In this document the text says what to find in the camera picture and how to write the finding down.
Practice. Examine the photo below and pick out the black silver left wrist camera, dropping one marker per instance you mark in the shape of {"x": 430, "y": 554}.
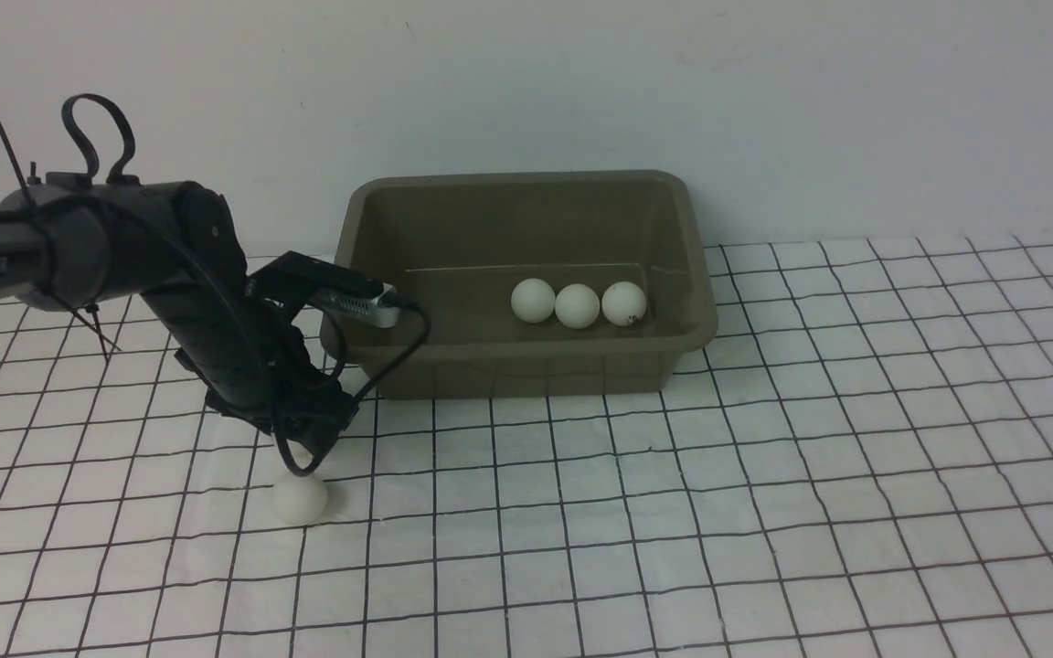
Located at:
{"x": 330, "y": 291}

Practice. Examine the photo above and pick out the olive green plastic bin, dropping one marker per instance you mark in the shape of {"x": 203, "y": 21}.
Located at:
{"x": 458, "y": 245}

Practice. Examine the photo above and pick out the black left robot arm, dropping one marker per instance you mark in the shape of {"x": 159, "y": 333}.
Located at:
{"x": 175, "y": 246}

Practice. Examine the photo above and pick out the white black-grid tablecloth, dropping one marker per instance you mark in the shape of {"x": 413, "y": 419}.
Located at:
{"x": 860, "y": 464}

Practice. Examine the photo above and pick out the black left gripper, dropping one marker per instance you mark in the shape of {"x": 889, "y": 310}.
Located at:
{"x": 254, "y": 361}

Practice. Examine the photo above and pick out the white ping-pong ball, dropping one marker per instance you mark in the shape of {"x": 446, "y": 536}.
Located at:
{"x": 577, "y": 306}
{"x": 624, "y": 303}
{"x": 299, "y": 500}
{"x": 532, "y": 301}

